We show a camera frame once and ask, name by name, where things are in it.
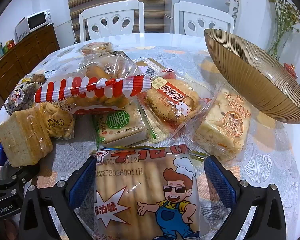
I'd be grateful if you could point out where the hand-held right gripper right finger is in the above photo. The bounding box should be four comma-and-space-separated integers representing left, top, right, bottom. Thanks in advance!
204, 155, 287, 240

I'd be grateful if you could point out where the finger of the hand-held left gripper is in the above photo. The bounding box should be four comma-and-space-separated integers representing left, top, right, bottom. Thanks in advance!
0, 163, 40, 193

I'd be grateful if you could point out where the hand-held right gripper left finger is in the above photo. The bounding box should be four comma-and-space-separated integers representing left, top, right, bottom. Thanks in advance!
18, 155, 98, 240

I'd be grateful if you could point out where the orange label egg crisp packet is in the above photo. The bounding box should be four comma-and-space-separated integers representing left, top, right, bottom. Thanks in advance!
192, 86, 252, 162

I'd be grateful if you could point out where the cartoon chef finger biscuit packet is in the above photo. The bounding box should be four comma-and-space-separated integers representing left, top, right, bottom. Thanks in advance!
90, 146, 205, 240

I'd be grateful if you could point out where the yellow crispy snack packet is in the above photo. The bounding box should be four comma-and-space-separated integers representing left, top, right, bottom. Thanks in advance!
39, 102, 75, 140

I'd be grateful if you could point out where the green label cracker packet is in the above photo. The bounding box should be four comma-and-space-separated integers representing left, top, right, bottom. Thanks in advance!
92, 102, 157, 148

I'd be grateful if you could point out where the red label floss cake packet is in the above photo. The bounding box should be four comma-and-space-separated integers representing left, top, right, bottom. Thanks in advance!
137, 75, 210, 140

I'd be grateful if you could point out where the toast bread slices packet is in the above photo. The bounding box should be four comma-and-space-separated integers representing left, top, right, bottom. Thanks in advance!
0, 109, 54, 168

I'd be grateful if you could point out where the scallop patterned tablecloth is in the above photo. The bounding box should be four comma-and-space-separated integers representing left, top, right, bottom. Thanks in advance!
0, 32, 300, 240

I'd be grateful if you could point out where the grey patterned snack packet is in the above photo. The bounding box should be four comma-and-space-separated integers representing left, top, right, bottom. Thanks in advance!
14, 82, 42, 103
4, 90, 27, 115

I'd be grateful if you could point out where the small brown snack packet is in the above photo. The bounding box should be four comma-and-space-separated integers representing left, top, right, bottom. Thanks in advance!
22, 74, 46, 84

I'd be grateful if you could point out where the red striped clear snack bag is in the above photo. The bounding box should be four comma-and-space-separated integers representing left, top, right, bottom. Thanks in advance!
34, 51, 152, 115

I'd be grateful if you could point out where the small red snack packet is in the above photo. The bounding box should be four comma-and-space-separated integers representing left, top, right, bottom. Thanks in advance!
162, 67, 177, 80

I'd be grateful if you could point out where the brown wooden cabinet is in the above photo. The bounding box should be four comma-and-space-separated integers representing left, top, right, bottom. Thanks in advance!
0, 24, 60, 100

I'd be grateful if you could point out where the red hanging ornament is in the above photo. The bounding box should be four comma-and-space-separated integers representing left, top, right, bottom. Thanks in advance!
283, 63, 300, 80

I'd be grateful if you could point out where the round cake packet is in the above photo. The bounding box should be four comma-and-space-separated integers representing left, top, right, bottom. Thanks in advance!
79, 42, 115, 57

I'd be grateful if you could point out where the white microwave oven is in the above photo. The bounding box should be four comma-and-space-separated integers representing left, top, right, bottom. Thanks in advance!
15, 9, 53, 39

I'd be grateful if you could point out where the white dining chair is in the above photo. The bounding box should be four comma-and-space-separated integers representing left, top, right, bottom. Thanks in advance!
174, 1, 235, 34
79, 1, 145, 43

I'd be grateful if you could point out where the white carved rack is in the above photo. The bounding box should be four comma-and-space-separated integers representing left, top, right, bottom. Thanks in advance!
226, 0, 241, 22

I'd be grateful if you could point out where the dried flower bunch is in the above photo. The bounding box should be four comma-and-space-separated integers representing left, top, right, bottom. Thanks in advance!
265, 0, 300, 58

